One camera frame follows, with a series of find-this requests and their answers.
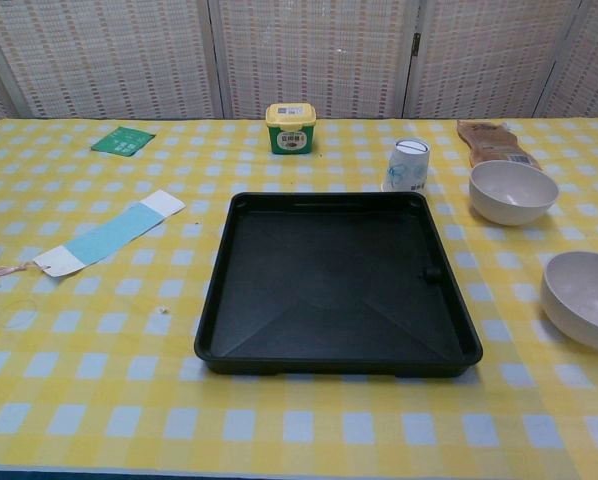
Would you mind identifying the beige plastic bowl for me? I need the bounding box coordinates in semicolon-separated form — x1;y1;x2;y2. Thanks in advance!
539;251;598;346
468;160;560;227

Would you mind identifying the blue and white paper bookmark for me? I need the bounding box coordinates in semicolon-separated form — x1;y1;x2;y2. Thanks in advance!
32;189;187;278

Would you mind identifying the brown snack package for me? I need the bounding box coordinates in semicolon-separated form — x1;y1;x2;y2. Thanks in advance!
455;119;541;171

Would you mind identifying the green flat packet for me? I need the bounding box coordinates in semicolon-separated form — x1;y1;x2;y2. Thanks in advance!
89;125;158;158

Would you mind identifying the white woven folding screen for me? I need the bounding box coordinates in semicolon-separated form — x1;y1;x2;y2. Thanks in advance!
0;0;598;120

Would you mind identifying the pink tassel string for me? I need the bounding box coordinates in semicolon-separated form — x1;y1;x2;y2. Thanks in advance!
0;261;41;283

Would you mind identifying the black square plastic tray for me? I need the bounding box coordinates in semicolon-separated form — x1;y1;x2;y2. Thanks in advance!
193;191;484;379

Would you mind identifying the green tub with yellow lid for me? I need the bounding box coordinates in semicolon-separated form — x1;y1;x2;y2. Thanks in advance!
265;102;318;155

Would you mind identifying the white blue paper cup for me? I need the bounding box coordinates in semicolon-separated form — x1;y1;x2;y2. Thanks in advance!
380;137;432;194

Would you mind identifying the yellow checkered tablecloth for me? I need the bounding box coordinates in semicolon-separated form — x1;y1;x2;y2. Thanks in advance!
0;117;598;476

